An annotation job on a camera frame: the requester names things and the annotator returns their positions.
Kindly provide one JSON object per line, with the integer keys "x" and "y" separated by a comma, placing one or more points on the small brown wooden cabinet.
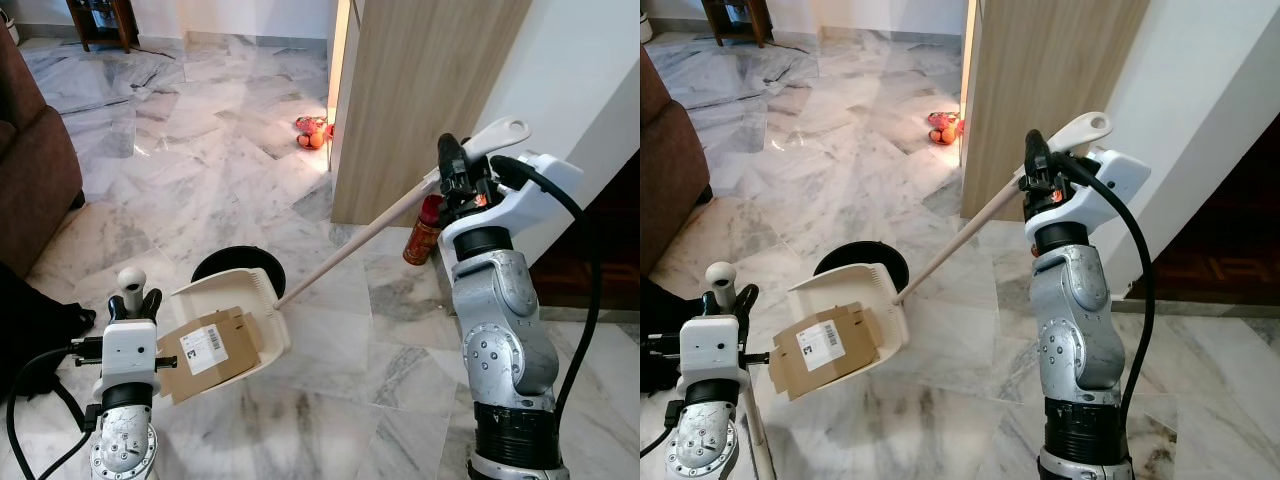
{"x": 735, "y": 15}
{"x": 100, "y": 15}

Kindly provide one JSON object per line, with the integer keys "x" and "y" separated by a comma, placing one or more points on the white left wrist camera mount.
{"x": 712, "y": 345}
{"x": 128, "y": 350}

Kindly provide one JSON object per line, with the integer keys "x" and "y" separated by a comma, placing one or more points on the black bag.
{"x": 35, "y": 320}

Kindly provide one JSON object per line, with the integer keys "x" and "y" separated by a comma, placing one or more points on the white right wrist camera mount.
{"x": 1110, "y": 190}
{"x": 530, "y": 200}

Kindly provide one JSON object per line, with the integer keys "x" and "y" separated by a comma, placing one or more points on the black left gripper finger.
{"x": 150, "y": 302}
{"x": 748, "y": 300}
{"x": 705, "y": 303}
{"x": 117, "y": 305}

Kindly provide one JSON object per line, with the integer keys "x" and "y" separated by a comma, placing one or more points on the orange toy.
{"x": 942, "y": 130}
{"x": 312, "y": 135}

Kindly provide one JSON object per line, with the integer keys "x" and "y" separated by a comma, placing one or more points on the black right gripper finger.
{"x": 1037, "y": 158}
{"x": 454, "y": 160}

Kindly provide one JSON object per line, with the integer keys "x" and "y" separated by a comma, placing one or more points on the black round disc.
{"x": 850, "y": 258}
{"x": 235, "y": 262}

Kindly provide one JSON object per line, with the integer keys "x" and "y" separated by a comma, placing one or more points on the red fire extinguisher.
{"x": 422, "y": 235}

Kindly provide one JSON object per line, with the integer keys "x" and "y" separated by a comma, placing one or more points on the light wooden door panel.
{"x": 1050, "y": 100}
{"x": 420, "y": 100}

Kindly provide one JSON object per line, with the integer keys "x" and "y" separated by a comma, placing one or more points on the brown cardboard piece with label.
{"x": 860, "y": 335}
{"x": 245, "y": 340}

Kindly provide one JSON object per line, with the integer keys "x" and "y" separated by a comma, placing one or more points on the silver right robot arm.
{"x": 500, "y": 330}
{"x": 1080, "y": 330}

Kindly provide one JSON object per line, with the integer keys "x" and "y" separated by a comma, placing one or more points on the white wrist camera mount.
{"x": 1110, "y": 190}
{"x": 128, "y": 350}
{"x": 530, "y": 200}
{"x": 712, "y": 345}

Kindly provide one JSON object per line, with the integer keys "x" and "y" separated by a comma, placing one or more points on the brown sofa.
{"x": 35, "y": 180}
{"x": 670, "y": 170}

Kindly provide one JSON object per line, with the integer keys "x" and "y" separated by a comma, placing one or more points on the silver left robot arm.
{"x": 125, "y": 445}
{"x": 705, "y": 440}

